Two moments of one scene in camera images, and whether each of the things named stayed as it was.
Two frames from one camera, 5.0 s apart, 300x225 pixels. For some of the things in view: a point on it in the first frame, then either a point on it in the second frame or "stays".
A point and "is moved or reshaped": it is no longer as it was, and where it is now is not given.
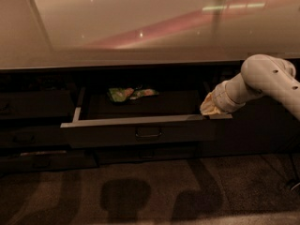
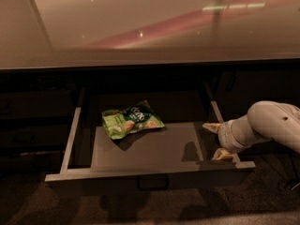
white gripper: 220,97 -> 225,137
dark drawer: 127,116 is moved or reshaped
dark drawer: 37,104 stays
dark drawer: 35,137 stays
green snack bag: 121,95 -> 135,117
